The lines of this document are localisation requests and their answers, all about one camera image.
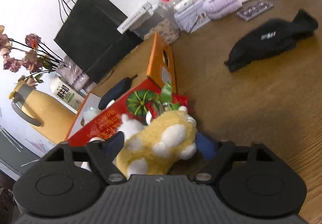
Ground red cardboard box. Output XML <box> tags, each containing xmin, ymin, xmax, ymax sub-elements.
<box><xmin>65</xmin><ymin>33</ymin><xmax>177</xmax><ymax>146</ymax></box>

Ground yellow thermos jug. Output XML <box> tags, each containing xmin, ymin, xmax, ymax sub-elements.
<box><xmin>9</xmin><ymin>81</ymin><xmax>75</xmax><ymax>144</ymax></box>

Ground yellow plush toy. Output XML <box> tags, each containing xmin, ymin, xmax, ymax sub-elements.
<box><xmin>115</xmin><ymin>106</ymin><xmax>197</xmax><ymax>178</ymax></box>

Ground black cloth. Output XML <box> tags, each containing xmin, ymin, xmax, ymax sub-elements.
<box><xmin>224</xmin><ymin>9</ymin><xmax>318</xmax><ymax>73</ymax></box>

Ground purple knitted item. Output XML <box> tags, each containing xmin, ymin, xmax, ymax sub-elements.
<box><xmin>202</xmin><ymin>0</ymin><xmax>242</xmax><ymax>20</ymax></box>

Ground milk carton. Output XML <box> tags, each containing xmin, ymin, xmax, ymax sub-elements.
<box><xmin>50</xmin><ymin>76</ymin><xmax>84</xmax><ymax>111</ymax></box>

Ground purple wrapped vase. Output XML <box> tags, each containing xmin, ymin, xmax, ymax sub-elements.
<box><xmin>56</xmin><ymin>55</ymin><xmax>97</xmax><ymax>92</ymax></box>

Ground dried flowers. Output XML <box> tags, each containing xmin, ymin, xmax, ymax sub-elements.
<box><xmin>1</xmin><ymin>25</ymin><xmax>63</xmax><ymax>88</ymax></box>

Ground black paper bag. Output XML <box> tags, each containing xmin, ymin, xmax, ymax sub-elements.
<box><xmin>55</xmin><ymin>0</ymin><xmax>143</xmax><ymax>83</ymax></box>

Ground iridescent plastic item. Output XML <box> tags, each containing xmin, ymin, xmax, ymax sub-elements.
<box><xmin>81</xmin><ymin>107</ymin><xmax>101</xmax><ymax>126</ymax></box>

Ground white flat box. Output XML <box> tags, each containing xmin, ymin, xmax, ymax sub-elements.
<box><xmin>117</xmin><ymin>2</ymin><xmax>152</xmax><ymax>34</ymax></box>

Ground white earbuds case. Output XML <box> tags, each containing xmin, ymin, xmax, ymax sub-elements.
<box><xmin>173</xmin><ymin>0</ymin><xmax>194</xmax><ymax>13</ymax></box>

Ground red green ribbon item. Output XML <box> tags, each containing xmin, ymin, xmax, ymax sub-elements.
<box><xmin>147</xmin><ymin>82</ymin><xmax>189</xmax><ymax>120</ymax></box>

